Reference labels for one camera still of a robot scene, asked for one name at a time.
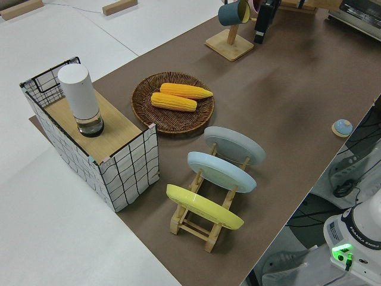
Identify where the cream toaster oven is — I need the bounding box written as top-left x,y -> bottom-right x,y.
326,0 -> 381,35

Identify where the wooden plate rack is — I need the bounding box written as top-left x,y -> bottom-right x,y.
170,142 -> 251,254

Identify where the yellow plate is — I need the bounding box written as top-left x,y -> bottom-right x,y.
165,184 -> 245,231

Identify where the black wire box with wooden board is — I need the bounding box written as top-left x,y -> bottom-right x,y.
20,55 -> 161,213

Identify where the white cylinder with dark base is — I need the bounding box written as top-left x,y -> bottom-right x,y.
57,65 -> 105,139

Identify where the brown table mat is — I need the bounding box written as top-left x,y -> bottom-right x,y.
28,5 -> 381,286

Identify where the black cable bundle under table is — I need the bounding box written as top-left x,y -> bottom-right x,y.
332,179 -> 359,198

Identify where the grey plate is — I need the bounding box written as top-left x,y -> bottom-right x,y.
204,126 -> 267,166

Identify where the light wooden drawer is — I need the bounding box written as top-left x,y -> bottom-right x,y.
279,0 -> 318,14

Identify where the thin cable on white table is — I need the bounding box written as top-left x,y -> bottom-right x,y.
41,0 -> 105,14

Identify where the teal mug with yellow inside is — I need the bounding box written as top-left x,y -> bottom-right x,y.
217,0 -> 252,27

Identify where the light wooden block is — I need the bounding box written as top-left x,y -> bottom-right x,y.
0,0 -> 44,21
102,0 -> 139,17

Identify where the blue bell with wooden knob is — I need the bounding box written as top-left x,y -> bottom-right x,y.
331,119 -> 354,138

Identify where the yellow corn cob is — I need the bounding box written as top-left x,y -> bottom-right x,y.
151,92 -> 198,113
160,83 -> 214,100

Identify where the light blue plate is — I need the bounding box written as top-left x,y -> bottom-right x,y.
187,151 -> 258,194

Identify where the round brown wicker basket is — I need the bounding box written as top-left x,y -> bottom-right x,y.
131,71 -> 216,138

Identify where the wooden mug tree stand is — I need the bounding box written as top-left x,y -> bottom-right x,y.
204,0 -> 259,63

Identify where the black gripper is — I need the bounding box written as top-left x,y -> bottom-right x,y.
253,0 -> 282,45

